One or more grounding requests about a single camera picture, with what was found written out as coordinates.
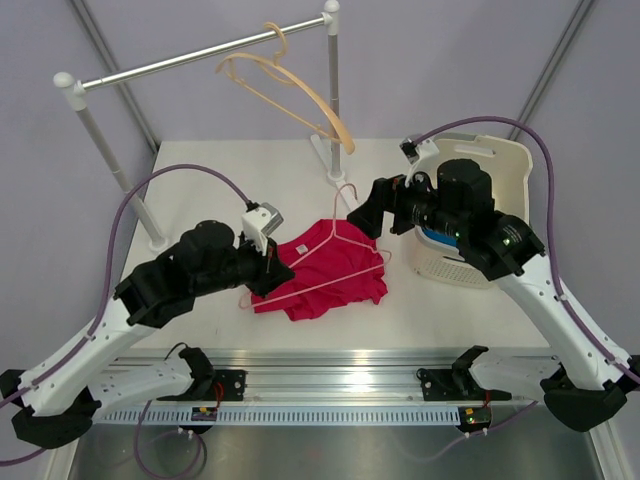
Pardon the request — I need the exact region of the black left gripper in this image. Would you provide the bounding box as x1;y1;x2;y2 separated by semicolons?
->
193;230;296;299

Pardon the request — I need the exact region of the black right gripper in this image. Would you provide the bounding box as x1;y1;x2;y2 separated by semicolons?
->
348;164;466;240

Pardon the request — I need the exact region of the pink wire hanger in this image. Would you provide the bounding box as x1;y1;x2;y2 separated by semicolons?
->
237;182;394;311

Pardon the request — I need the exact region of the pink t shirt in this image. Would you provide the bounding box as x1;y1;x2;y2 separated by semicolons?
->
249;218;390;322

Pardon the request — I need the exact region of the blue t shirt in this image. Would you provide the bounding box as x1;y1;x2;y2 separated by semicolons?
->
421;228;457;250

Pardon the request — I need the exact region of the beige plastic hanger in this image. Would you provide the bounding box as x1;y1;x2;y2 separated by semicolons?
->
214;21;356;155

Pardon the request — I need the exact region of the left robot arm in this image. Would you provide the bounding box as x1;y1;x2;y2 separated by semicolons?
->
1;220;294;449

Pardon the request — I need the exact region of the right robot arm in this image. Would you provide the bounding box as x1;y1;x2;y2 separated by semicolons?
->
347;159;639;432

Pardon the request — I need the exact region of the cream laundry basket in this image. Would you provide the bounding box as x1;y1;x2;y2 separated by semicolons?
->
410;132;532;290

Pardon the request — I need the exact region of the metal clothes rack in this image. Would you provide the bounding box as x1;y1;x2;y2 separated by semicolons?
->
52;0;366;251

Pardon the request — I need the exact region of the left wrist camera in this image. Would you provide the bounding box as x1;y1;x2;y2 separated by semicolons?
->
241;202;284;256

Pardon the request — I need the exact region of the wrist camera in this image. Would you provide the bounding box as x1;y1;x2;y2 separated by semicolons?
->
241;202;284;256
399;136;440;188

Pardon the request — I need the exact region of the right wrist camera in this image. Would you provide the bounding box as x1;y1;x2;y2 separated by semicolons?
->
399;136;440;188

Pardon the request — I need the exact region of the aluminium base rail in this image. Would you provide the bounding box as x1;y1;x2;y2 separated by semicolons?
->
99;348;566;401

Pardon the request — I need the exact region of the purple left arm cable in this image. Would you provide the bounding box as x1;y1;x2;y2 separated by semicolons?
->
0;164;256;479

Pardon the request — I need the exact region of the white slotted cable duct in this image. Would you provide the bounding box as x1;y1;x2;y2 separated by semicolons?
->
97;404;461;426

